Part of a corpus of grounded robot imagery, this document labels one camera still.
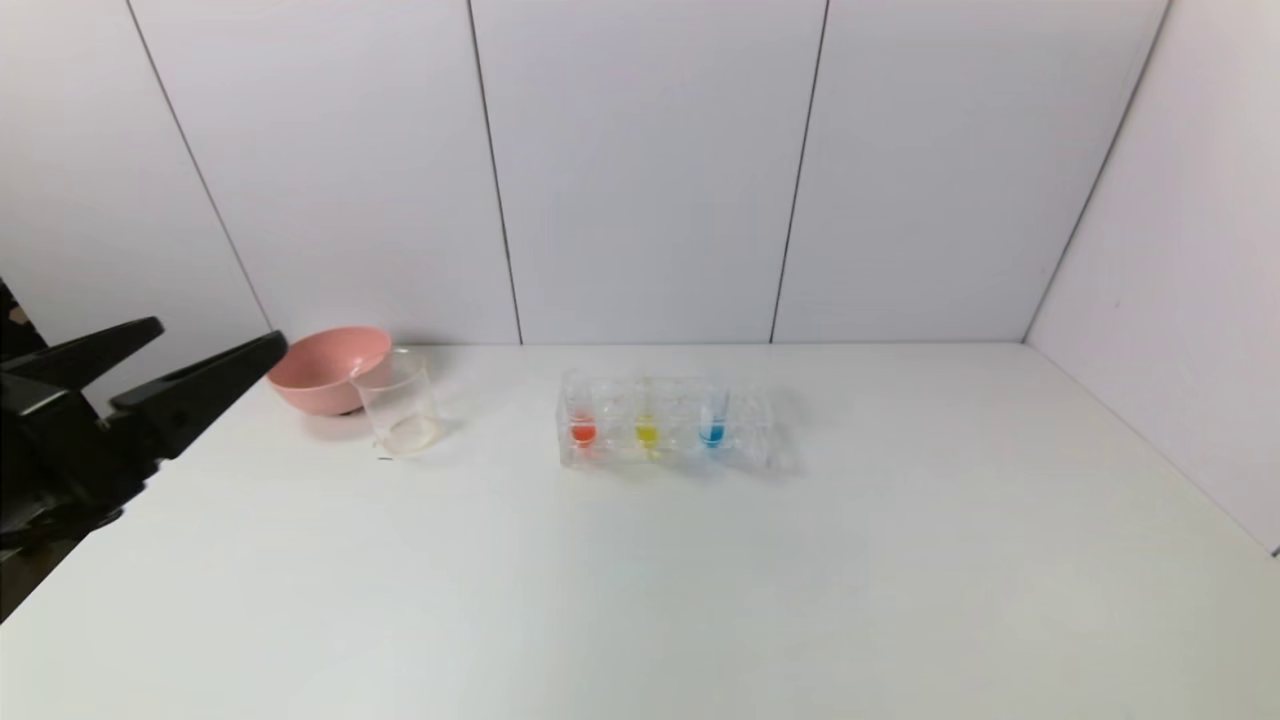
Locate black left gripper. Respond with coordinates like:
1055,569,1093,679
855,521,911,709
0,316,289,561

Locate test tube with red pigment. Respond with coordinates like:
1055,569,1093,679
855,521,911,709
567,376,599,451

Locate clear plastic beaker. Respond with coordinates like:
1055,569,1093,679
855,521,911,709
349,347,442,459

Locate test tube with yellow pigment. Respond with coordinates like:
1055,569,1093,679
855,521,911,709
632,372,663,457

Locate test tube with blue pigment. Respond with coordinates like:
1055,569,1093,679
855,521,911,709
698,378,731,450

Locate clear acrylic test tube rack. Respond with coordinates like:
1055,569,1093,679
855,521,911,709
556,372,791,471

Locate pink plastic bowl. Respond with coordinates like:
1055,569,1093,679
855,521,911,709
268,325,394,417

